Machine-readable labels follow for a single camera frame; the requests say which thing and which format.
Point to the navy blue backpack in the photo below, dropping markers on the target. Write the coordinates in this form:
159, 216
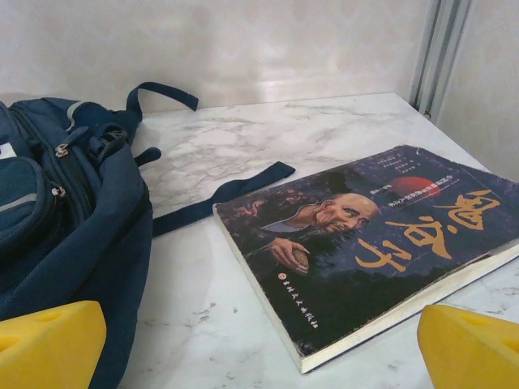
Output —
101, 202

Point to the aluminium frame post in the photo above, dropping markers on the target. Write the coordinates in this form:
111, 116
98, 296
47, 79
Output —
440, 48

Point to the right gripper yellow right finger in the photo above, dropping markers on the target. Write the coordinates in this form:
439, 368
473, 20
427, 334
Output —
474, 356

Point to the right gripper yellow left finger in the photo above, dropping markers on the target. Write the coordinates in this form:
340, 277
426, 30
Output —
48, 348

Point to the dark book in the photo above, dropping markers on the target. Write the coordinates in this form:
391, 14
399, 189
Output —
344, 251

